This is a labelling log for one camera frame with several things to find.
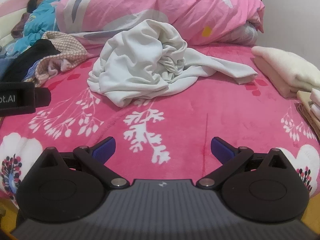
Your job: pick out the cream fleece folded garment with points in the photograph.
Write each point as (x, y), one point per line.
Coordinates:
(287, 65)

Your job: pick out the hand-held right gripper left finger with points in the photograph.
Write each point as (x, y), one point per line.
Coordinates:
(105, 150)

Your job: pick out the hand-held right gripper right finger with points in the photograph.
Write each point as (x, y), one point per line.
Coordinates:
(221, 150)

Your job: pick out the pink flower print blanket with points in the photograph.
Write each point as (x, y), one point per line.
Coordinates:
(200, 120)

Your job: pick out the pink floral quilt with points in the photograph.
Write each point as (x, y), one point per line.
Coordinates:
(180, 7)

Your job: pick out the black garment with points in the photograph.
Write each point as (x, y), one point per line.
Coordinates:
(32, 57)

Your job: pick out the blue printed cloth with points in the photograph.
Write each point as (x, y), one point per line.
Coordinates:
(40, 20)

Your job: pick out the white shirt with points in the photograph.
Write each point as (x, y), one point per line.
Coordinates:
(135, 62)

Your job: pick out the purple cloth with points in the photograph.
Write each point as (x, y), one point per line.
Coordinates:
(20, 26)

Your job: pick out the white and tan folded stack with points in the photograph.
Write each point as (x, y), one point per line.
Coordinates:
(306, 110)

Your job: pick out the blue denim garment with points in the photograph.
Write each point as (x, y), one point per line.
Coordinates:
(5, 66)

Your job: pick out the cream padded headboard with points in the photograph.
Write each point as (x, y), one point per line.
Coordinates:
(10, 17)

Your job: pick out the small white folded garment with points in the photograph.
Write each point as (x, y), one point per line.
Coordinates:
(315, 105)

